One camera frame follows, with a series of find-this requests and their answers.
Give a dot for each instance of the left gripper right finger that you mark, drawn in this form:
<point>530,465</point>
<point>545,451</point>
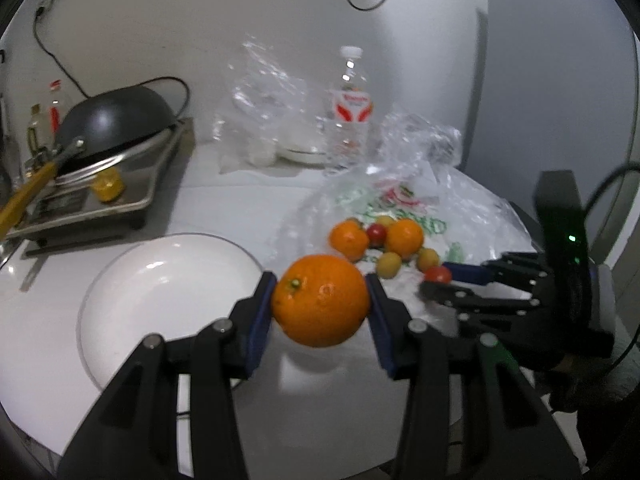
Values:
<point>508,433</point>

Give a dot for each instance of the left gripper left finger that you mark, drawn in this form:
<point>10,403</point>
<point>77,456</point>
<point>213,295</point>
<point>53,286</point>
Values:
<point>131,430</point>

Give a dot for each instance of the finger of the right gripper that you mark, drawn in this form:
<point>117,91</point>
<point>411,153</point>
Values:
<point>464,300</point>
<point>515,269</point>

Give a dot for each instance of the yellow-green small fruit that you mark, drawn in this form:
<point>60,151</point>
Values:
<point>388,265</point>

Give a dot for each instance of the printed plastic bag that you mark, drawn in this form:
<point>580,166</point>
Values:
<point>461,220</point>

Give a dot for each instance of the small orange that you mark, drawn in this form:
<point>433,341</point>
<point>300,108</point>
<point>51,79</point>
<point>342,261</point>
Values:
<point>405,238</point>
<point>349,239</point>

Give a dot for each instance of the red cherry tomato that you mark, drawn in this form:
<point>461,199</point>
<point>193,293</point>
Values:
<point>376,234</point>

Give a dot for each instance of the large orange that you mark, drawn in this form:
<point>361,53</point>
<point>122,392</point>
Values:
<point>320,301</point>

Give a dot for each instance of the white round plate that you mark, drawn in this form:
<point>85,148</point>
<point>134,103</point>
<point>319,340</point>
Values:
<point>172,286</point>

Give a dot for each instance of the crumpled plastic bag right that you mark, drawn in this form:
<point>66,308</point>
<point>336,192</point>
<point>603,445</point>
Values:
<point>408,139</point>

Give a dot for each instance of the clear water bottle red label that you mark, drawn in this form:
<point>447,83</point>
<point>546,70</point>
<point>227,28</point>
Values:
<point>349,111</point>

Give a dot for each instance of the steel induction cooker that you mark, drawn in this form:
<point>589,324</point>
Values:
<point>68,211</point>

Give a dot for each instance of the gold cooker knob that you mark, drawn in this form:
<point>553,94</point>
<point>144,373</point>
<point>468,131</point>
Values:
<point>108,185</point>

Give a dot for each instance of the crumpled clear plastic bag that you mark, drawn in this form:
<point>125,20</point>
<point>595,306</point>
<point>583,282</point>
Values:
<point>267,113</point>

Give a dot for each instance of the oil bottle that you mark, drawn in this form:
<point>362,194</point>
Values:
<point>39,134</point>

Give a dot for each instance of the black wok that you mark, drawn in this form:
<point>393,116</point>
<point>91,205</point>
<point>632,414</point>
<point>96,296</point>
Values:
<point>91,131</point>

